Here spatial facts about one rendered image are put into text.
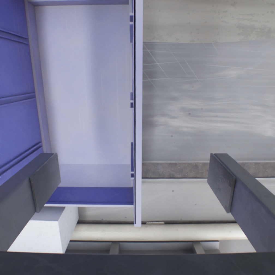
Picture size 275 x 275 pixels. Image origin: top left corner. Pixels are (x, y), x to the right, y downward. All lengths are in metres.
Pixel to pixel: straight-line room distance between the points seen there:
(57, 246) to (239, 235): 0.36
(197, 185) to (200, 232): 0.10
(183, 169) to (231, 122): 0.13
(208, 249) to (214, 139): 0.24
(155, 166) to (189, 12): 0.28
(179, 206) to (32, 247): 0.29
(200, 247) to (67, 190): 0.29
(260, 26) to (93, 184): 0.41
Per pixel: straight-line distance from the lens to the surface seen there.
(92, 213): 0.47
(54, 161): 0.16
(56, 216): 0.38
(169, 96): 0.37
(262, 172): 0.49
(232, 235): 0.50
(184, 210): 0.47
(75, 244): 0.49
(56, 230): 0.38
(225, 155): 0.17
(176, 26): 0.38
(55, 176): 0.17
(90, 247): 0.49
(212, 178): 0.16
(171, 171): 0.42
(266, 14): 0.43
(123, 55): 0.36
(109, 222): 0.48
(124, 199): 0.37
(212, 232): 0.48
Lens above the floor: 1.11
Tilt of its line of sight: 73 degrees down
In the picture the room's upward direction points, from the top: 180 degrees counter-clockwise
